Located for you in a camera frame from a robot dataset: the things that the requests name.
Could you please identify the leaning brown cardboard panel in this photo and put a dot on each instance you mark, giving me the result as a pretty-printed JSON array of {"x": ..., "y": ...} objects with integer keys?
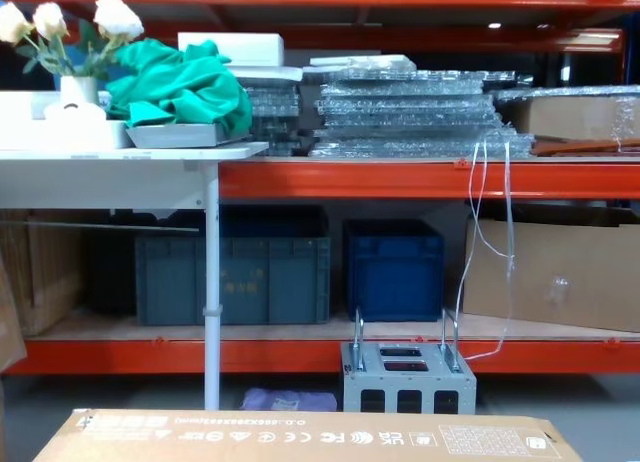
[{"x": 9, "y": 327}]

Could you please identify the stacked flat cardboard sheets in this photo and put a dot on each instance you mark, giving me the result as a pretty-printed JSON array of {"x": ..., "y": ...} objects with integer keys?
[{"x": 45, "y": 272}]

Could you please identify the thin grey metal rod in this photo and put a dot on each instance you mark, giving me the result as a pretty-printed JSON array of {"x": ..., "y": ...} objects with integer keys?
[{"x": 100, "y": 226}]

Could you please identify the white vase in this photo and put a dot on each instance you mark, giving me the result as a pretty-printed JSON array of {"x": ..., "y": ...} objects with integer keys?
[{"x": 78, "y": 89}]

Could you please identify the bubble-wrapped cardboard box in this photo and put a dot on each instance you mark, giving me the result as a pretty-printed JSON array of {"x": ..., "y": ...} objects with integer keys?
[{"x": 565, "y": 114}]

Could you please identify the green cloth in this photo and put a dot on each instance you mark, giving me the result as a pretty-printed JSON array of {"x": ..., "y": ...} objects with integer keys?
[{"x": 185, "y": 89}]

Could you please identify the printed long cardboard box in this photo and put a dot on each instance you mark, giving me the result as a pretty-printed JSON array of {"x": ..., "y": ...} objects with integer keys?
[{"x": 300, "y": 439}]

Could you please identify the white foam box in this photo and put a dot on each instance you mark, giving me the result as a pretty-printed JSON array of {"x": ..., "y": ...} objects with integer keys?
[{"x": 250, "y": 49}]

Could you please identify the white table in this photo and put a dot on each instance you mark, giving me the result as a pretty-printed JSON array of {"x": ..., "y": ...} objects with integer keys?
[{"x": 100, "y": 177}]

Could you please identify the grey plastic crate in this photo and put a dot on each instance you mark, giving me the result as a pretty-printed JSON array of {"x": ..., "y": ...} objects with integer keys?
[{"x": 170, "y": 282}]

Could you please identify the blue plastic crate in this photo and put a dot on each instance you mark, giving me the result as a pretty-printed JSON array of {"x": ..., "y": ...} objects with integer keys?
[{"x": 395, "y": 277}]

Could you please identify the white foam boards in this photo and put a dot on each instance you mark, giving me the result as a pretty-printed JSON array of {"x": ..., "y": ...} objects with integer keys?
[{"x": 365, "y": 61}]

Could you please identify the narrow stack of bubble-wrapped panels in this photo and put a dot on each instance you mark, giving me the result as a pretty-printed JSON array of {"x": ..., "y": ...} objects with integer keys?
[{"x": 275, "y": 112}]

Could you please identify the brown wooden strips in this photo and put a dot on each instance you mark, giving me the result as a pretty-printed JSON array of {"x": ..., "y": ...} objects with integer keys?
[{"x": 585, "y": 147}]

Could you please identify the orange steel shelving rack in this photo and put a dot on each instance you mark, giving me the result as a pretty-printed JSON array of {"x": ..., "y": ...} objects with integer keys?
[{"x": 350, "y": 179}]

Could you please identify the grey shallow tray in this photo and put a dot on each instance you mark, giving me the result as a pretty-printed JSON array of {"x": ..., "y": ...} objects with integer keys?
[{"x": 175, "y": 136}]

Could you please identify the large brown cardboard box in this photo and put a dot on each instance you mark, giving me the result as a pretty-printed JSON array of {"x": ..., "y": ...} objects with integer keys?
[{"x": 550, "y": 262}]

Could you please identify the wide stack of bubble-wrapped panels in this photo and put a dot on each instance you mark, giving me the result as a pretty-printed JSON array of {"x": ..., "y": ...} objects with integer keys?
[{"x": 410, "y": 112}]

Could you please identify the white round lid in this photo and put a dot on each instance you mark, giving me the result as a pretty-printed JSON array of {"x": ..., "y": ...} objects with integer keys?
[{"x": 75, "y": 112}]

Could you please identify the white rectangular container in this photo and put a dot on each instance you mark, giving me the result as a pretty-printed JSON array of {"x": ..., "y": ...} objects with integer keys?
[{"x": 30, "y": 127}]

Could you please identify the white artificial rose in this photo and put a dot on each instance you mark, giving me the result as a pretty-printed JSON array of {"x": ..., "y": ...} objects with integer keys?
[
  {"x": 11, "y": 23},
  {"x": 50, "y": 19},
  {"x": 117, "y": 16}
]

